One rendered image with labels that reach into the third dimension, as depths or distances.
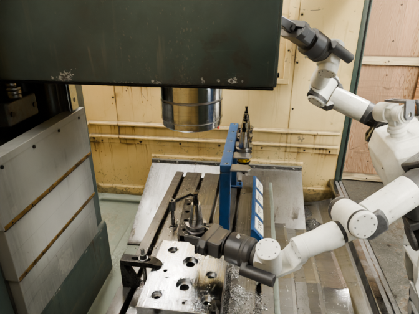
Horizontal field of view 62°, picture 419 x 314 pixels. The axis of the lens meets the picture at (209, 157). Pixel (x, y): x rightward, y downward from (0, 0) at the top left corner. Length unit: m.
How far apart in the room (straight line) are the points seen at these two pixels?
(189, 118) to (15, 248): 0.56
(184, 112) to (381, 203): 0.58
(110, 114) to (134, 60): 1.36
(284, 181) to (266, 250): 1.10
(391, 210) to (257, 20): 0.62
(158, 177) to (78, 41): 1.35
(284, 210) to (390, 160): 0.81
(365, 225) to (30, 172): 0.89
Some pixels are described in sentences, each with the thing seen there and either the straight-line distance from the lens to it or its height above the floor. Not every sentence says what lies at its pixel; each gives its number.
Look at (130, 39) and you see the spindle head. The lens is 0.79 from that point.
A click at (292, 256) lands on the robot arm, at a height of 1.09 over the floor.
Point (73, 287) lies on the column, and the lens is 1.43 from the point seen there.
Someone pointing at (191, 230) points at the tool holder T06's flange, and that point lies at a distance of 1.06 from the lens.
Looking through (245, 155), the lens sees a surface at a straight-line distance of 1.32.
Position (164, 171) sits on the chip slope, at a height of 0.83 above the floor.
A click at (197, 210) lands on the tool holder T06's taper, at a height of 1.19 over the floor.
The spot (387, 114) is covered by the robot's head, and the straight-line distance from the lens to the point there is 1.28.
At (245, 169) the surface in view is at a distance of 1.22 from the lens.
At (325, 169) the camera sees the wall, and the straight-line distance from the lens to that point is 2.11.
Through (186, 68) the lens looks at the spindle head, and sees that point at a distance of 0.76.
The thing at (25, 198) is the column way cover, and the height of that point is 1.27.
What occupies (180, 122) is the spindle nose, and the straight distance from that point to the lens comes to 0.85.
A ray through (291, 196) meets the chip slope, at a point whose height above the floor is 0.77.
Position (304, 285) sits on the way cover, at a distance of 1.46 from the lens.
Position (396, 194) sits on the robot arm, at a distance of 1.07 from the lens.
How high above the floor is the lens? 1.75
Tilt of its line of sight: 24 degrees down
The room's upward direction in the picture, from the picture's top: straight up
